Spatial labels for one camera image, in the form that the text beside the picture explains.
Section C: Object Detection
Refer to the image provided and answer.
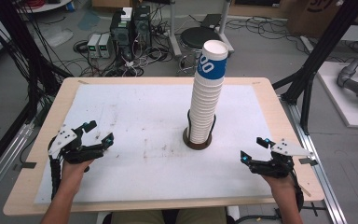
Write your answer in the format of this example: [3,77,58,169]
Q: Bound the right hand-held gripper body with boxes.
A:
[248,138,314,179]

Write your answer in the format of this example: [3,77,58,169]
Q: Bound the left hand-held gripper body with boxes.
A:
[48,125,105,165]

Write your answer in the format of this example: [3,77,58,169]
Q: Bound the dark round cup holder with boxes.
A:
[182,113,217,151]

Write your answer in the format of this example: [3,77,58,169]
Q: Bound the stack of white paper cups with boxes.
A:
[187,39,229,145]

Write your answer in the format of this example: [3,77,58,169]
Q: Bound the person's right hand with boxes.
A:
[260,172,296,196]

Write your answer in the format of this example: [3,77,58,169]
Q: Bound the person's left hand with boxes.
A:
[60,158,95,191]

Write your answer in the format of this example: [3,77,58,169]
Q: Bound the black tape strip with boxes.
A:
[12,161,37,172]
[298,157,319,167]

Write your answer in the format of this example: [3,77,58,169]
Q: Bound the white table mat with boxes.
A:
[34,83,274,204]

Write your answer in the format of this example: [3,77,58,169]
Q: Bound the grey power supply box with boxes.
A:
[98,33,114,59]
[87,34,102,59]

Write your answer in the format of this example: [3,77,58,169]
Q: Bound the person's khaki trousers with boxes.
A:
[110,207,227,224]

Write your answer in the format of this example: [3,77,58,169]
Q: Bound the white platform board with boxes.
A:
[316,61,358,129]

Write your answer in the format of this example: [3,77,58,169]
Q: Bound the black computer tower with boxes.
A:
[132,5,153,50]
[109,10,135,61]

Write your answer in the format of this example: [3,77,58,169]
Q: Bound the white metal stand leg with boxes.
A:
[167,0,183,59]
[217,0,235,54]

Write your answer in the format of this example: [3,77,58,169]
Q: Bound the black round stool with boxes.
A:
[177,26,222,76]

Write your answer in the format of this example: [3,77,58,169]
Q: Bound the white round table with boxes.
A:
[15,0,73,14]

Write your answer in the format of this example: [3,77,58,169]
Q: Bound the cardboard box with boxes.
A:
[287,0,344,39]

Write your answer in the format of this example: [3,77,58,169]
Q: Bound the dark flat device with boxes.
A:
[200,13,222,30]

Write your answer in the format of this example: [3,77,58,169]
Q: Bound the black cable chain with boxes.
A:
[288,167,306,213]
[48,153,62,201]

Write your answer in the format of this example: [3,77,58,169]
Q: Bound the aluminium rail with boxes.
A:
[0,122,35,209]
[281,95,349,224]

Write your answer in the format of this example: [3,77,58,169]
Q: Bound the tangle of floor cables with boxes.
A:
[71,21,176,77]

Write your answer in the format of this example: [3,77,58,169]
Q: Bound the black metal frame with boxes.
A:
[272,0,358,135]

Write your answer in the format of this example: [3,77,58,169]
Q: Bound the black frame with cables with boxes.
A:
[0,0,74,125]

